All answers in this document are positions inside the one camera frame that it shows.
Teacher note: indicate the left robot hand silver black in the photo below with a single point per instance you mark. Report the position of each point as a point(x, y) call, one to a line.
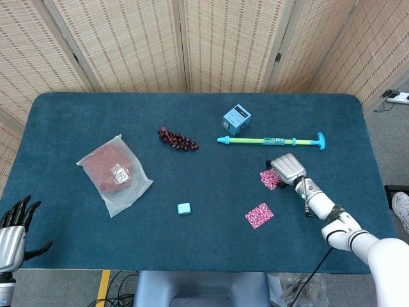
point(11, 246)

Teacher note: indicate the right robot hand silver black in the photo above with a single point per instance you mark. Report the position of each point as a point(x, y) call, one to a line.
point(289, 169)

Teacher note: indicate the pink patterned small card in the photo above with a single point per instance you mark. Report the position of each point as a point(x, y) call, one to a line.
point(257, 217)
point(270, 180)

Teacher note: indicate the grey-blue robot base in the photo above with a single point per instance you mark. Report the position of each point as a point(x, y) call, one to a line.
point(198, 288)

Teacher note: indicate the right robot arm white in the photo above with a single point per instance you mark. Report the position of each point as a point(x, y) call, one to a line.
point(322, 204)

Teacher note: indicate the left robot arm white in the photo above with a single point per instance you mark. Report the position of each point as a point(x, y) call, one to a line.
point(5, 288)

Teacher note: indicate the small light blue block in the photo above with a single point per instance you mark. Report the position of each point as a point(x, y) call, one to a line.
point(184, 208)

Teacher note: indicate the green and blue water pump toy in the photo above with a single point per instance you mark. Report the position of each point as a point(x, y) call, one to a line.
point(249, 140)

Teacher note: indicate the light blue cube carton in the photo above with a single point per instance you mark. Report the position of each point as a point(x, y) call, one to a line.
point(236, 120)

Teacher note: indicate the yellow floor tape strip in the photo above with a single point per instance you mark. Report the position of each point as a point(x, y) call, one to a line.
point(103, 288)

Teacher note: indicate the dark red grape bunch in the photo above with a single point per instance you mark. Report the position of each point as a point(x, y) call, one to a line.
point(177, 140)

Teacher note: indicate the white sneaker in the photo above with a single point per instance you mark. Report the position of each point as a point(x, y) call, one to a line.
point(401, 208)

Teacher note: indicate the clear crumpled plastic bag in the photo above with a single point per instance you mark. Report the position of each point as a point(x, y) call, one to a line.
point(287, 288)

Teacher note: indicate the blue table cover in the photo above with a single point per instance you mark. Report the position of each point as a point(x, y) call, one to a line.
point(191, 243)

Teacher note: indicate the clear bag with red cloth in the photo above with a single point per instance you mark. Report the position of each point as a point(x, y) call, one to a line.
point(108, 172)

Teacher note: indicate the black power adapter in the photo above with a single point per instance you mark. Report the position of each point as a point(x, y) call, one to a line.
point(387, 93)

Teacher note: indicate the white power strip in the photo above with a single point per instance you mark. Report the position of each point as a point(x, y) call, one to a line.
point(399, 98)

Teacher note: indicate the woven bamboo folding screen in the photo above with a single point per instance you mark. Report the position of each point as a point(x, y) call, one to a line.
point(128, 41)

